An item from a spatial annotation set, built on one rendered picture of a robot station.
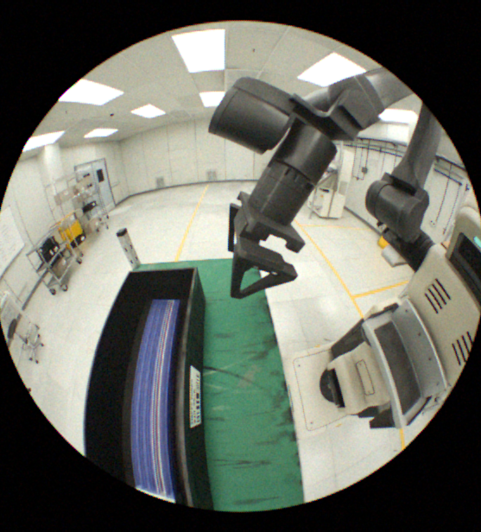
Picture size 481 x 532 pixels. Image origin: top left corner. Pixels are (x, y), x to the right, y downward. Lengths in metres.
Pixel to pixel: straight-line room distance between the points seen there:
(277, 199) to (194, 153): 7.04
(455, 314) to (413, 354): 0.12
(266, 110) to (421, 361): 0.45
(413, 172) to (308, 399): 1.07
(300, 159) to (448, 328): 0.37
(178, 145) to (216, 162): 1.85
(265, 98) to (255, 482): 0.51
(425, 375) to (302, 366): 0.82
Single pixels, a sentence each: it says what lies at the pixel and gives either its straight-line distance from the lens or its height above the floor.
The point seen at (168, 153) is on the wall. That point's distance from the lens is 7.46.
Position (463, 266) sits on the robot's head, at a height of 1.23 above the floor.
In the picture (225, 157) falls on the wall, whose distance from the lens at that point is 7.06.
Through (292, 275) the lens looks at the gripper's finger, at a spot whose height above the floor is 1.17.
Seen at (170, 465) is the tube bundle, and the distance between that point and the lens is 0.33.
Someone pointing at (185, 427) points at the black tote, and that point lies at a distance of 0.22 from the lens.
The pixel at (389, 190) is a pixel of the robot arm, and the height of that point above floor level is 1.26.
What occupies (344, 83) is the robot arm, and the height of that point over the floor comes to 1.37.
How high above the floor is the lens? 1.27
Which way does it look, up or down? 41 degrees down
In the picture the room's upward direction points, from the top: straight up
